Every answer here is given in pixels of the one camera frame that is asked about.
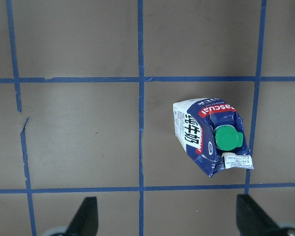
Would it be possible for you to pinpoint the blue white milk carton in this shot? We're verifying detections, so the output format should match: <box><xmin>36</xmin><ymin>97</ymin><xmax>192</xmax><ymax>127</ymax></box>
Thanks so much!
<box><xmin>173</xmin><ymin>98</ymin><xmax>254</xmax><ymax>177</ymax></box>

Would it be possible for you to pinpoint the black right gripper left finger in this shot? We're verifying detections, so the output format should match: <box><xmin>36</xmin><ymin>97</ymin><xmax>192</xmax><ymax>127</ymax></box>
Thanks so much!
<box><xmin>64</xmin><ymin>197</ymin><xmax>98</xmax><ymax>236</ymax></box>

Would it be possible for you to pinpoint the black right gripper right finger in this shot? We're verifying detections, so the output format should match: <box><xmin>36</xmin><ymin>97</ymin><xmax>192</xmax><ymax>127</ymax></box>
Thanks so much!
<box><xmin>236</xmin><ymin>194</ymin><xmax>288</xmax><ymax>236</ymax></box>

